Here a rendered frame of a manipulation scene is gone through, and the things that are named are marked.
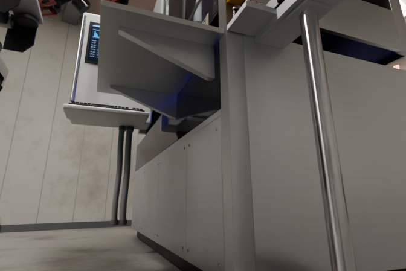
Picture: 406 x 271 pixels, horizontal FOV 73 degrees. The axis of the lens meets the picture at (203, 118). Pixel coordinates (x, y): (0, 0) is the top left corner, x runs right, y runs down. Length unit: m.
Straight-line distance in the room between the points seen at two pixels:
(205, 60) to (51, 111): 3.33
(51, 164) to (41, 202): 0.46
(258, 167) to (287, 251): 0.25
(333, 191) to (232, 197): 0.26
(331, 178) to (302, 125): 0.32
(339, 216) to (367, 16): 1.05
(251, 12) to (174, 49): 0.28
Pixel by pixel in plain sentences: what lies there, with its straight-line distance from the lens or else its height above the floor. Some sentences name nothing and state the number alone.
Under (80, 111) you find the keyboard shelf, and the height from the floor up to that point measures 0.78.
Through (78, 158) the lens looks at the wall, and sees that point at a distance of 4.08.
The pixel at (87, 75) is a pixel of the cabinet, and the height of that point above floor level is 1.08.
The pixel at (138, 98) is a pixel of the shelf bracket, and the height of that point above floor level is 0.81.
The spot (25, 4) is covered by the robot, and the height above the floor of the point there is 1.02.
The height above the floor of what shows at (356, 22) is 1.07.
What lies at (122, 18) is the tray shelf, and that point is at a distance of 0.95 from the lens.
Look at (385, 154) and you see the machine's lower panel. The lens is 1.26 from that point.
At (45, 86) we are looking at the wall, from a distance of 4.24.
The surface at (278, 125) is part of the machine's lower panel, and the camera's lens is 0.93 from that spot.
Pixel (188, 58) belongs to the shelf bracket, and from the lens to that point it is 0.98.
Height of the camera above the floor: 0.30
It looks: 17 degrees up
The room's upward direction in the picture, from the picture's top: straight up
